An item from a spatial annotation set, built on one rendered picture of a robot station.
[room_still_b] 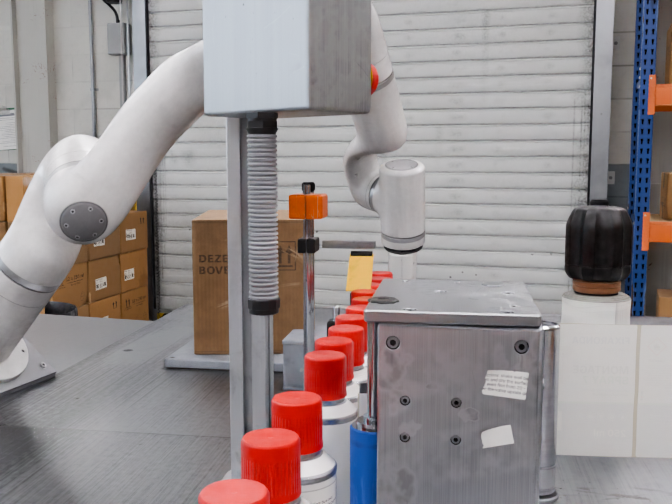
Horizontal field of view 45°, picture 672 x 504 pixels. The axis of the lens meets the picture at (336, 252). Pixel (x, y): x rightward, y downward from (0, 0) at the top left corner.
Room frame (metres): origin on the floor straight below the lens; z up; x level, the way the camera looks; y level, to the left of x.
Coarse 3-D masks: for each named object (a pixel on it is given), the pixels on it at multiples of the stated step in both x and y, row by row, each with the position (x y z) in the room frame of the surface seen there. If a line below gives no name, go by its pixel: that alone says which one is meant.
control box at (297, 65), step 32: (224, 0) 0.89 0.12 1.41; (256, 0) 0.85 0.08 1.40; (288, 0) 0.82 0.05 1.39; (320, 0) 0.81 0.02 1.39; (352, 0) 0.85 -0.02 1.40; (224, 32) 0.89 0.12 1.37; (256, 32) 0.85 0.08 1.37; (288, 32) 0.82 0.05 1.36; (320, 32) 0.81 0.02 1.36; (352, 32) 0.85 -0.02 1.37; (224, 64) 0.89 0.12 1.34; (256, 64) 0.86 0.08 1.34; (288, 64) 0.82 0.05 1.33; (320, 64) 0.81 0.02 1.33; (352, 64) 0.85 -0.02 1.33; (224, 96) 0.89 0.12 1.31; (256, 96) 0.86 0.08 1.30; (288, 96) 0.82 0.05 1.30; (320, 96) 0.81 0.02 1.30; (352, 96) 0.85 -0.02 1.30
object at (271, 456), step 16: (256, 432) 0.44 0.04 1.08; (272, 432) 0.44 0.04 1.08; (288, 432) 0.44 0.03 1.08; (256, 448) 0.42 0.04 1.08; (272, 448) 0.42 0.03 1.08; (288, 448) 0.42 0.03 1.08; (256, 464) 0.42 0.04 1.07; (272, 464) 0.42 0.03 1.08; (288, 464) 0.42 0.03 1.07; (256, 480) 0.42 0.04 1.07; (272, 480) 0.42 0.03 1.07; (288, 480) 0.42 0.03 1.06; (272, 496) 0.42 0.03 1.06; (288, 496) 0.42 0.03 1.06
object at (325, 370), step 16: (320, 352) 0.63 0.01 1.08; (336, 352) 0.63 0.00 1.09; (304, 368) 0.62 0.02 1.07; (320, 368) 0.61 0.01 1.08; (336, 368) 0.61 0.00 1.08; (304, 384) 0.62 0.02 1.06; (320, 384) 0.61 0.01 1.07; (336, 384) 0.61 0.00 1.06; (336, 400) 0.61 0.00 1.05; (336, 416) 0.60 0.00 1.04; (352, 416) 0.61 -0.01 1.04; (336, 432) 0.60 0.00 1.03; (336, 448) 0.60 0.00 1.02; (336, 480) 0.60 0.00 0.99; (336, 496) 0.60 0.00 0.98
